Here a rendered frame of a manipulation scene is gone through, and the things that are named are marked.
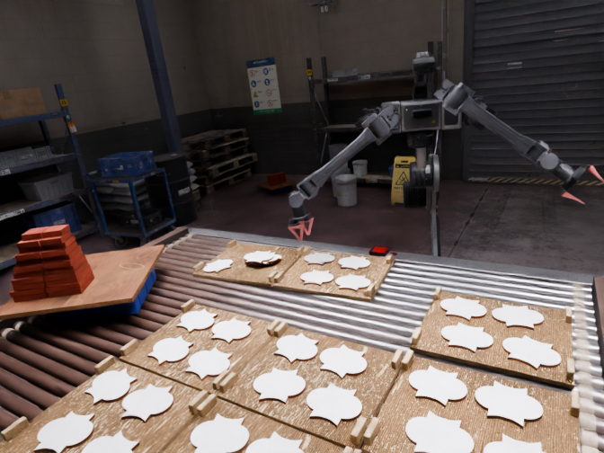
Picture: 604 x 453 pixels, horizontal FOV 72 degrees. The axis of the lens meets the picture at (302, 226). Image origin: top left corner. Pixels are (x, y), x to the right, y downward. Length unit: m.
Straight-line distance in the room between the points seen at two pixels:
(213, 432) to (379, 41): 5.97
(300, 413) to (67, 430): 0.59
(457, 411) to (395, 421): 0.15
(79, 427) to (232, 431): 0.41
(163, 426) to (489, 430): 0.78
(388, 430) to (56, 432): 0.83
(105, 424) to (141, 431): 0.11
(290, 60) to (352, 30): 1.16
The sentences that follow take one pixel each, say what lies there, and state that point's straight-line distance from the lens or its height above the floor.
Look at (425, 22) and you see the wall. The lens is 6.37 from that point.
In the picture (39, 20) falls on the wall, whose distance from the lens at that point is 6.75.
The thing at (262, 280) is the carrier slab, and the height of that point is 0.94.
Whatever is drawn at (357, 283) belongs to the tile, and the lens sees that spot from 1.63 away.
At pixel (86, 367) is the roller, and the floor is 0.92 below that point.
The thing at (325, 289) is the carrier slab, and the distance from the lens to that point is 1.62.
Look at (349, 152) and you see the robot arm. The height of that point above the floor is 1.40.
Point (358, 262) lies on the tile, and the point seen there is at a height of 0.95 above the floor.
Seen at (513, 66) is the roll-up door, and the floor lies 1.50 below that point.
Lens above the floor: 1.73
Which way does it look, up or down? 20 degrees down
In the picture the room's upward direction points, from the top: 7 degrees counter-clockwise
